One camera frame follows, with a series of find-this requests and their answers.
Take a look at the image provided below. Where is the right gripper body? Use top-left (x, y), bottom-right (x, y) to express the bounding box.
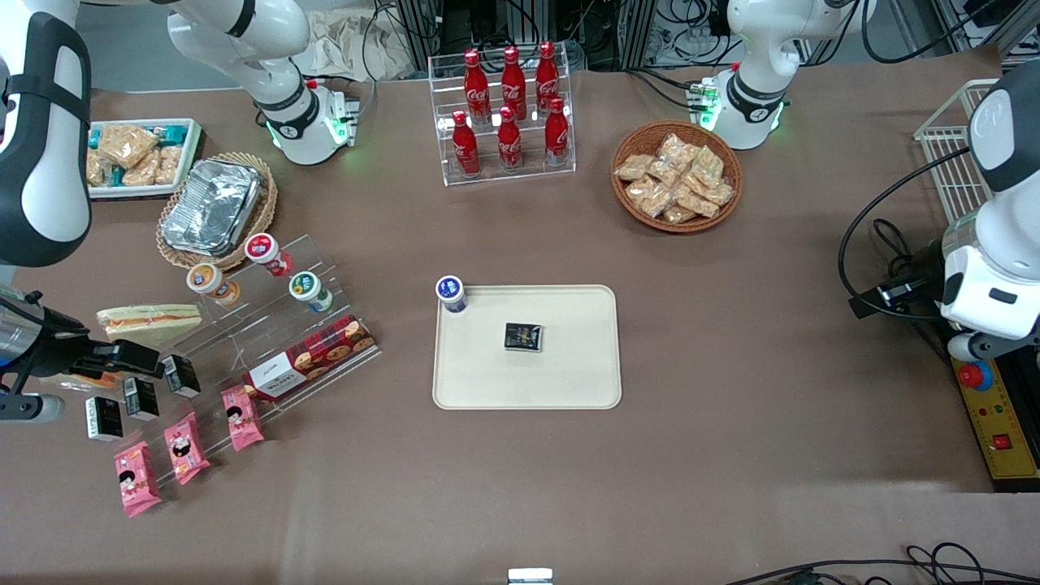
top-left (0, 318), bottom-right (51, 396)

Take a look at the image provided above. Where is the plastic sandwich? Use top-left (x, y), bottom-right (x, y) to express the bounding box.
top-left (96, 304), bottom-right (204, 345)
top-left (37, 370), bottom-right (124, 393)

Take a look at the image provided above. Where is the white rectangular snack tray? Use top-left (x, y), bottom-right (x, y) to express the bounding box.
top-left (86, 118), bottom-right (204, 201)

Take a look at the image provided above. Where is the beige plastic tray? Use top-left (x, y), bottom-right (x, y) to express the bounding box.
top-left (432, 284), bottom-right (623, 410)

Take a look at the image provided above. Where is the small black carton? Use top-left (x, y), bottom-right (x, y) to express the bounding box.
top-left (161, 354), bottom-right (202, 400)
top-left (85, 396), bottom-right (125, 443)
top-left (123, 376), bottom-right (161, 423)

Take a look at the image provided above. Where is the pink snack packet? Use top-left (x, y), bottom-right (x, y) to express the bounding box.
top-left (163, 411), bottom-right (212, 487)
top-left (221, 384), bottom-right (267, 453)
top-left (114, 441), bottom-right (163, 519)

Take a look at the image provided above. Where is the orange lid cup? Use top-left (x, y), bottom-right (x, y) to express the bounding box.
top-left (186, 262), bottom-right (242, 307)

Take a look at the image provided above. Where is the clear acrylic stepped shelf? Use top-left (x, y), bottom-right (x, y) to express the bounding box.
top-left (53, 234), bottom-right (384, 488)

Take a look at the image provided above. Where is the yellow emergency stop box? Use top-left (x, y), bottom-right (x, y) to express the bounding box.
top-left (949, 357), bottom-right (1040, 493)

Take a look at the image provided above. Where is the aluminium foil container stack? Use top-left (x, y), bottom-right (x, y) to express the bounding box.
top-left (161, 158), bottom-right (263, 258)

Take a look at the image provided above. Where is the red lid cup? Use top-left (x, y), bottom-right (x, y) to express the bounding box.
top-left (245, 232), bottom-right (294, 278)

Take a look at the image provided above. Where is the green lid cup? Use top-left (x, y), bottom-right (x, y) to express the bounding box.
top-left (289, 271), bottom-right (335, 314)

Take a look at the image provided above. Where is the oval light wicker basket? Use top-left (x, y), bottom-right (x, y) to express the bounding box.
top-left (156, 152), bottom-right (279, 273)

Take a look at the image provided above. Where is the red plaid cookie box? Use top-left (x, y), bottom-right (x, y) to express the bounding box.
top-left (242, 315), bottom-right (379, 402)

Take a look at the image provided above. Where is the round brown wicker basket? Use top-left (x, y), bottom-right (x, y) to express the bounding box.
top-left (611, 120), bottom-right (744, 235)

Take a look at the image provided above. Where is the blue lid cup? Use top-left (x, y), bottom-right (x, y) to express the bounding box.
top-left (435, 275), bottom-right (470, 316)

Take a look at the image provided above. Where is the red cola bottle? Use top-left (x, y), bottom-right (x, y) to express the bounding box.
top-left (535, 41), bottom-right (561, 115)
top-left (496, 106), bottom-right (524, 172)
top-left (500, 45), bottom-right (528, 121)
top-left (452, 110), bottom-right (481, 177)
top-left (463, 49), bottom-right (492, 125)
top-left (544, 97), bottom-right (570, 168)

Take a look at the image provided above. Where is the clear acrylic bottle rack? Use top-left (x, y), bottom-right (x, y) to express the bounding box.
top-left (428, 50), bottom-right (577, 188)

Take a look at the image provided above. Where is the crumpled clear plastic bag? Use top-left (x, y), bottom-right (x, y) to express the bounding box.
top-left (311, 8), bottom-right (423, 84)

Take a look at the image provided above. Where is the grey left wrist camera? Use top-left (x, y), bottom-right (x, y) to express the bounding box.
top-left (947, 331), bottom-right (990, 363)

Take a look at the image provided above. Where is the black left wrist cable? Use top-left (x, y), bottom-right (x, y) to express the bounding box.
top-left (837, 146), bottom-right (973, 323)

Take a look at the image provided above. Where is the white wire basket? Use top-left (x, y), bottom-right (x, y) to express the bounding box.
top-left (913, 79), bottom-right (1003, 225)

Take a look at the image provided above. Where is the black floor cable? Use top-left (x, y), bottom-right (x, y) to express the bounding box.
top-left (723, 542), bottom-right (1040, 585)

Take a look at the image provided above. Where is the aluminium frame rack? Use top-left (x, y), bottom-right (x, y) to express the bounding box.
top-left (392, 0), bottom-right (661, 71)

